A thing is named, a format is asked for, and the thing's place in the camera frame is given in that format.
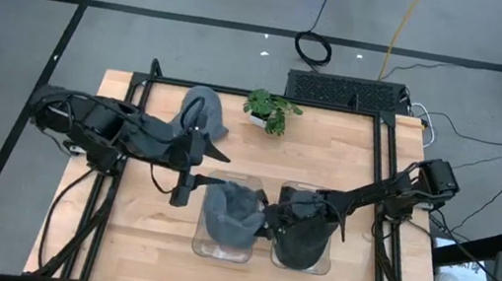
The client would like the grey bucket hat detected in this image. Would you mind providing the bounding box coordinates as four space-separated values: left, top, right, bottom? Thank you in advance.
197 177 272 253
165 80 237 147

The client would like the yellow cable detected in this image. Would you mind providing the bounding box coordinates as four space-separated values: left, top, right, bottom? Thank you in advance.
377 0 426 87

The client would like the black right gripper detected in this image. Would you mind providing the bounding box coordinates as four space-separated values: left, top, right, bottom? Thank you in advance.
248 187 299 244

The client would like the clear plastic bin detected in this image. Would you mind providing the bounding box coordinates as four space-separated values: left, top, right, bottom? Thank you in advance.
189 167 272 267
267 177 344 278

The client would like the black computer tower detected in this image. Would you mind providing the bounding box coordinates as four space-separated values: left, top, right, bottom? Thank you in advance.
282 66 414 118

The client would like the white power cable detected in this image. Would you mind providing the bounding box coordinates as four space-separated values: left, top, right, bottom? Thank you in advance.
403 101 443 150

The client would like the black bucket hat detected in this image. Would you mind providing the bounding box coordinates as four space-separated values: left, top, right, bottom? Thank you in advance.
269 207 340 276

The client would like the green potted plant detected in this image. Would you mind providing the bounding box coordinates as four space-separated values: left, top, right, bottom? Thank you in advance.
239 85 308 141

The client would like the black coiled cable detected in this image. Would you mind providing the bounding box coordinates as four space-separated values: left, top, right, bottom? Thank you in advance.
290 0 342 70

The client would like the black aluminium table frame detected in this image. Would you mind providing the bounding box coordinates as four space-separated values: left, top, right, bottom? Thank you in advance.
29 43 475 281

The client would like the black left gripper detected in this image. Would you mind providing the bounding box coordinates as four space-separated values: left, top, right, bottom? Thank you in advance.
164 126 236 215

